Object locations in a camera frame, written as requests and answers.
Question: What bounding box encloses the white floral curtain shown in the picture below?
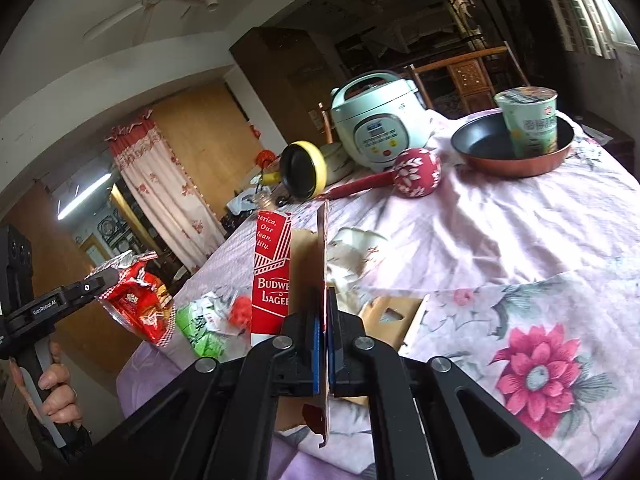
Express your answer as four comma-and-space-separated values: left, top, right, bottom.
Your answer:
105, 107, 228, 273

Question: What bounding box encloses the beige cardboard piece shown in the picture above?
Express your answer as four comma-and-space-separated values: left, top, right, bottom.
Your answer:
357, 294, 431, 353

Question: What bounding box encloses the red crumpled wrapper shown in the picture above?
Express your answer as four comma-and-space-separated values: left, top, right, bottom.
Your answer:
227, 295, 253, 328

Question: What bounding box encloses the person's left hand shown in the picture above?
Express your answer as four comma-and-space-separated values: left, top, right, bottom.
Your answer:
9, 341, 84, 429

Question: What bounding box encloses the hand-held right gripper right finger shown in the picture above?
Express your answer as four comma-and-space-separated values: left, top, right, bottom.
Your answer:
325, 285, 583, 480

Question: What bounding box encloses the green instant noodle cup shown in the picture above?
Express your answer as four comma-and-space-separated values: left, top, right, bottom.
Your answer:
494, 87, 559, 158

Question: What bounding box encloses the light green rice cooker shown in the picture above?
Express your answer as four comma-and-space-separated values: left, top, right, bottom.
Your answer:
330, 70, 437, 173

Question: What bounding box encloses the red floral maraca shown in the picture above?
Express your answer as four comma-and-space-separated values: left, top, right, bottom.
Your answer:
315, 147, 443, 201

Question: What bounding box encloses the red beer carton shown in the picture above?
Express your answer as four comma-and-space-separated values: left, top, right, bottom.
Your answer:
250, 200, 333, 448

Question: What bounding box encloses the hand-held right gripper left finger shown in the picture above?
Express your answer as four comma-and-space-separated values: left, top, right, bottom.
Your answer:
60, 287, 323, 480

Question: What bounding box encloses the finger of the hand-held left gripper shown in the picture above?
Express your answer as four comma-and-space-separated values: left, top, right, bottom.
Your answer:
60, 269, 121, 306

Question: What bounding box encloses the carved wooden chair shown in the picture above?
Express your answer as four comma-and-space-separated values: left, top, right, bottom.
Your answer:
405, 46, 531, 116

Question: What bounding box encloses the white crumpled printed paper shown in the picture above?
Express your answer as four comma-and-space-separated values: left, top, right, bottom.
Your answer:
327, 227, 391, 306

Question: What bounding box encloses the copper frying pan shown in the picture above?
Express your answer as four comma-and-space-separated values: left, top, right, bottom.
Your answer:
450, 110, 576, 178

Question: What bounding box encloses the fluorescent tube light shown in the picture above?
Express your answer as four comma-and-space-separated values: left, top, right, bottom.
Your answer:
56, 172, 113, 221

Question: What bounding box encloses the small yellow frying pan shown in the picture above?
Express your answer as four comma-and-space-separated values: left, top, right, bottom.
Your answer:
260, 140, 328, 201

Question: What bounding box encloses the red snack packet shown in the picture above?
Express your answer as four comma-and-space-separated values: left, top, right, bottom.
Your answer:
87, 250, 177, 350

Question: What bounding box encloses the green crumpled packet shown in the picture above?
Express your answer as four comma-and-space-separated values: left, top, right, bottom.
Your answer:
175, 292, 236, 361

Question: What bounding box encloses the dark wooden cabinet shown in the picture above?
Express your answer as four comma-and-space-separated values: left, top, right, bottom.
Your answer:
229, 26, 341, 146

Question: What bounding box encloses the window with grille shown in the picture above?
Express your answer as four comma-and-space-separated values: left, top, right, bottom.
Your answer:
530, 0, 633, 58

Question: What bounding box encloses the pink floral tablecloth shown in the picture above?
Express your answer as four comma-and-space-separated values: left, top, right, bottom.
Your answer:
116, 110, 640, 480

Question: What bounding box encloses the white plastic bag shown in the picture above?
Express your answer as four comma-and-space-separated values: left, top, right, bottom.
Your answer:
227, 192, 258, 216

